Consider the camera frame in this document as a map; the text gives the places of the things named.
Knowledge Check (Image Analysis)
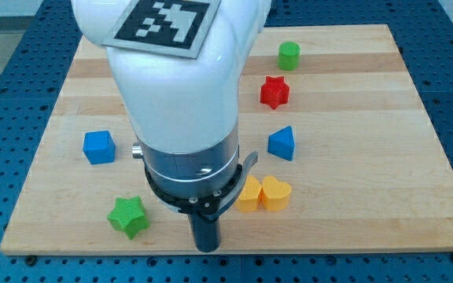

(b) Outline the green star block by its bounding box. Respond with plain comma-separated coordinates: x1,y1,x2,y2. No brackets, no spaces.
107,196,150,240

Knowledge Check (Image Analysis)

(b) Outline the wooden board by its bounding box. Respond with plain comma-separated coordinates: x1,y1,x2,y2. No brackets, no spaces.
0,25,453,255

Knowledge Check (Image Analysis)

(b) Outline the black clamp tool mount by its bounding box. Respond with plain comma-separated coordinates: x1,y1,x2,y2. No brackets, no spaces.
145,152,258,215

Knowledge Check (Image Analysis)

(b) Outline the green cylinder block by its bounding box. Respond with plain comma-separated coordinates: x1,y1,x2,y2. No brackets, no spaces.
278,42,300,71

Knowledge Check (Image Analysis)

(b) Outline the red star block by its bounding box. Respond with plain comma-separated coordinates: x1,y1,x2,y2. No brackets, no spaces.
260,76,290,109

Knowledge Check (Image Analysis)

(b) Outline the yellow heart block right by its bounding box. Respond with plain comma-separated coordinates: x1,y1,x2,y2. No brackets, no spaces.
261,175,293,211

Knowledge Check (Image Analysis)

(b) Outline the yellow heart block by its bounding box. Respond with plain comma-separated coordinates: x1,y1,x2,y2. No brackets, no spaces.
234,175,262,212
261,175,293,211

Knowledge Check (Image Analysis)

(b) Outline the yellow heart block left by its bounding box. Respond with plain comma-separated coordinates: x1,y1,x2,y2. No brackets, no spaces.
234,175,262,212

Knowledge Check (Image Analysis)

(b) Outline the blue cube block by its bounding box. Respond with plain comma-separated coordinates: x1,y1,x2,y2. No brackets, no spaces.
83,130,116,164

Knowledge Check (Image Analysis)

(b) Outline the blue triangle block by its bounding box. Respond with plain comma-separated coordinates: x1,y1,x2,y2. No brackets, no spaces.
267,126,296,161

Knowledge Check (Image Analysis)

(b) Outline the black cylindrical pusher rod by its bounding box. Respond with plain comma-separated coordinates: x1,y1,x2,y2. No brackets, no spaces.
188,214,221,252

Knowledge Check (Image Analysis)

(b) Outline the black white fiducial marker tag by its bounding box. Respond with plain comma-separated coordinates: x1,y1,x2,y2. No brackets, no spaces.
102,0,221,59

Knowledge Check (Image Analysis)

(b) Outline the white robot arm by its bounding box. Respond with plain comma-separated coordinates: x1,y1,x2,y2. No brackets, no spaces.
72,0,271,252

